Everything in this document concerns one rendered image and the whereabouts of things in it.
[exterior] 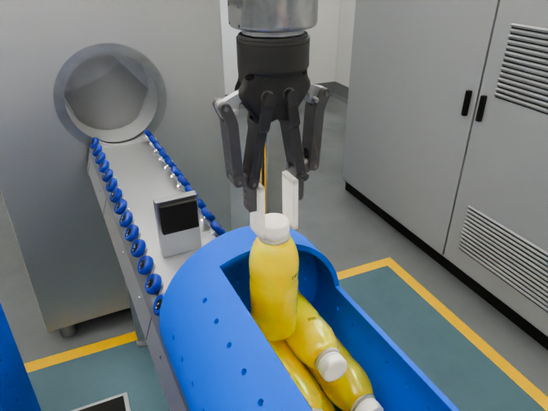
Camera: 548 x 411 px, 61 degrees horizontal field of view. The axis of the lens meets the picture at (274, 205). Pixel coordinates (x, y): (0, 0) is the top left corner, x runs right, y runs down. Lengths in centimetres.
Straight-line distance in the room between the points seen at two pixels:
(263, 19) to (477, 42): 196
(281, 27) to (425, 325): 208
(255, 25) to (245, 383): 36
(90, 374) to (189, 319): 163
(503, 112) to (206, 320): 188
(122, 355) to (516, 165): 192
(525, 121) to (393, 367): 165
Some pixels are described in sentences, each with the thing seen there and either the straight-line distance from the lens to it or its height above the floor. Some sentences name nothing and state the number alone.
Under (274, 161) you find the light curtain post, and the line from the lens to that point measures 132.
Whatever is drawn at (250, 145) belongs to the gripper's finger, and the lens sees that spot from 52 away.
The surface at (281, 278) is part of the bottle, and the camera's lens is 59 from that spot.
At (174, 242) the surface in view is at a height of 96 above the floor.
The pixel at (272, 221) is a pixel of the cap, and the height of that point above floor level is 130.
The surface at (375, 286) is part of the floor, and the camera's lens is 257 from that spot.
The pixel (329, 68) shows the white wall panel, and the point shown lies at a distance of 577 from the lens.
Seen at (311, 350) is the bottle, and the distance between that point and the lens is 67.
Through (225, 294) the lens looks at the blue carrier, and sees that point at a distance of 60.
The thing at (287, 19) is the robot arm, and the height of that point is 154.
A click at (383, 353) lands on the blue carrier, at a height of 109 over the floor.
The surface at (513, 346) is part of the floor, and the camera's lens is 246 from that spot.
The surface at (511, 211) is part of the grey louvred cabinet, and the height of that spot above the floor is 56.
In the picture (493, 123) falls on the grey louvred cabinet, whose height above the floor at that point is 90.
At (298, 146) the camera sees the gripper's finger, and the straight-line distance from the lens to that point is 53.
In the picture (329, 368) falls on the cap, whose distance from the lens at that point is 66.
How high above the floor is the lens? 160
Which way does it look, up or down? 29 degrees down
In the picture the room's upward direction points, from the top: straight up
